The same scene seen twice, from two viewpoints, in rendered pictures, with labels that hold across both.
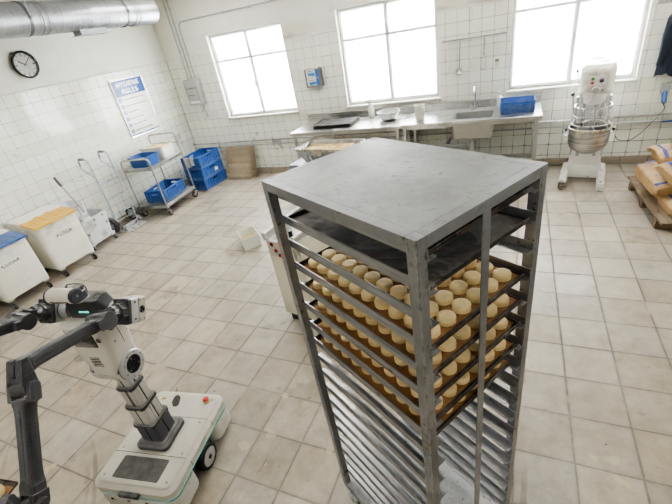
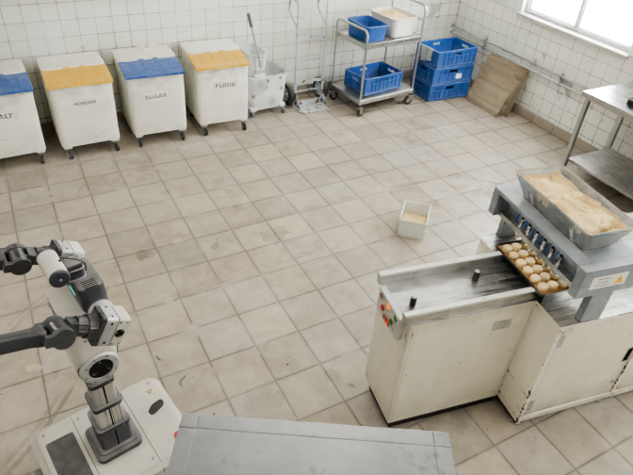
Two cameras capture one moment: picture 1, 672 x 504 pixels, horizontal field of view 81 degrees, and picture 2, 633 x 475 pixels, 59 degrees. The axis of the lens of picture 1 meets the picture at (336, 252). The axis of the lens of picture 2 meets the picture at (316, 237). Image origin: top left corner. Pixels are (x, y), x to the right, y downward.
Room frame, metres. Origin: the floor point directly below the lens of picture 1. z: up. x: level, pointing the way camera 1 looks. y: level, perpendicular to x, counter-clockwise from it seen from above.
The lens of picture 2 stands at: (0.78, -0.31, 2.69)
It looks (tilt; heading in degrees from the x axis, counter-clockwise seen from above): 37 degrees down; 32
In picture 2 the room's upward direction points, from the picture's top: 5 degrees clockwise
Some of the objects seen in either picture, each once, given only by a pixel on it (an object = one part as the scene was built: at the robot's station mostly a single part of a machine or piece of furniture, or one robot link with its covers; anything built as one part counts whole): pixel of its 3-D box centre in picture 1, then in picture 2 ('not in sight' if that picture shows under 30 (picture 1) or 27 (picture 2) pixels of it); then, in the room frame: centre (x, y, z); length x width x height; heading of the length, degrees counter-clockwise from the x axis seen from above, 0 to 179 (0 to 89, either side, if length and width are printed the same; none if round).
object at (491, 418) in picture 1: (443, 384); not in sight; (1.15, -0.35, 0.78); 0.64 x 0.03 x 0.03; 32
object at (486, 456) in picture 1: (444, 423); not in sight; (1.15, -0.35, 0.51); 0.64 x 0.03 x 0.03; 32
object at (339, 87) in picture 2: (159, 174); (377, 54); (6.37, 2.58, 0.57); 0.85 x 0.58 x 1.13; 160
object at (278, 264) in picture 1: (315, 260); (443, 342); (2.96, 0.19, 0.45); 0.70 x 0.34 x 0.90; 143
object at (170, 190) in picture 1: (165, 190); (373, 78); (6.37, 2.58, 0.28); 0.56 x 0.38 x 0.20; 161
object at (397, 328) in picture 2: (282, 249); (390, 312); (2.67, 0.41, 0.77); 0.24 x 0.04 x 0.14; 53
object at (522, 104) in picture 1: (517, 104); not in sight; (4.94, -2.58, 0.95); 0.40 x 0.30 x 0.14; 66
